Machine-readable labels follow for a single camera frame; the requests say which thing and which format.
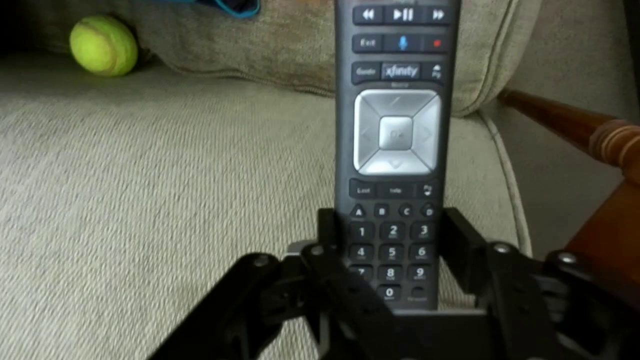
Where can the black Xfinity remote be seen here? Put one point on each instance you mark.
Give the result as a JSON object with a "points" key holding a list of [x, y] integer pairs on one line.
{"points": [[394, 75]]}

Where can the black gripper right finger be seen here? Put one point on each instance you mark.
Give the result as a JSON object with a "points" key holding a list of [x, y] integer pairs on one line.
{"points": [[557, 308]]}

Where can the beige couch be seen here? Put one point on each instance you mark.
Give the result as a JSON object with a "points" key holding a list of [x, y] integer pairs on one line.
{"points": [[124, 199]]}

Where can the yellow-green tennis ball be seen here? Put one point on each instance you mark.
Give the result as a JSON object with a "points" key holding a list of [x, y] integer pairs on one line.
{"points": [[102, 47]]}

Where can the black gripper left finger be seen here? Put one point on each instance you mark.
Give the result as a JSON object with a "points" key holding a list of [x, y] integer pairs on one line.
{"points": [[248, 307]]}

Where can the navy blue pillow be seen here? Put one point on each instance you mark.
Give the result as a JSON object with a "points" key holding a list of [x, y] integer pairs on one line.
{"points": [[235, 9]]}

